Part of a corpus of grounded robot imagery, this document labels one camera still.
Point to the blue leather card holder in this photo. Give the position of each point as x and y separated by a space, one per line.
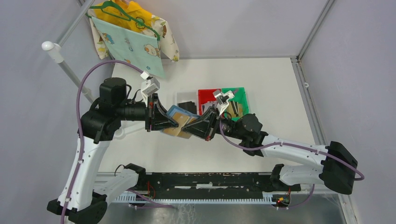
175 108

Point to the mint cartoon cloth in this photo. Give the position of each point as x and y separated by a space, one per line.
140 50

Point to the gold card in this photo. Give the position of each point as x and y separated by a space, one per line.
181 118
177 132

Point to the yellow patterned child shirt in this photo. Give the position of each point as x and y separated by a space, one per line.
167 44

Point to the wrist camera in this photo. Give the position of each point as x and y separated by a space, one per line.
149 87
222 100

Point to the white plastic bin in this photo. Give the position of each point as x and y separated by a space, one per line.
184 96

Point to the green plastic bin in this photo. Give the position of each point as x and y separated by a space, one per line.
239 96

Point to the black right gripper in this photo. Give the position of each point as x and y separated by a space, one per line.
200 127

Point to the white toothed cable duct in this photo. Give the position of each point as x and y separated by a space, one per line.
132 198

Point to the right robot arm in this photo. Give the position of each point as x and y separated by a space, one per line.
330 165

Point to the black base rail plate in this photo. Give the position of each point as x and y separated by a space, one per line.
211 185

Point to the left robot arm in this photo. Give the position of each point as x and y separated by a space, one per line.
81 202

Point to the gold cards in green bin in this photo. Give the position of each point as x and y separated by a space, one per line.
235 109

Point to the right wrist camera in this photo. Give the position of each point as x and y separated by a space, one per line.
222 100

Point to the red plastic bin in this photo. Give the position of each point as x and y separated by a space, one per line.
205 95

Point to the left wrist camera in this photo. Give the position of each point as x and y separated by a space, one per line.
149 87

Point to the white clothes rack stand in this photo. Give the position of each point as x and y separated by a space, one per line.
53 50

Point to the white magnetic stripe cards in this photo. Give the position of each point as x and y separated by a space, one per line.
207 105

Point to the green clothes hanger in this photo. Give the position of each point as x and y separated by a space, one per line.
125 17

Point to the black VIP cards stack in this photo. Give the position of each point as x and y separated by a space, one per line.
188 106

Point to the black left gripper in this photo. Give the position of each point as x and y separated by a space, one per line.
158 123

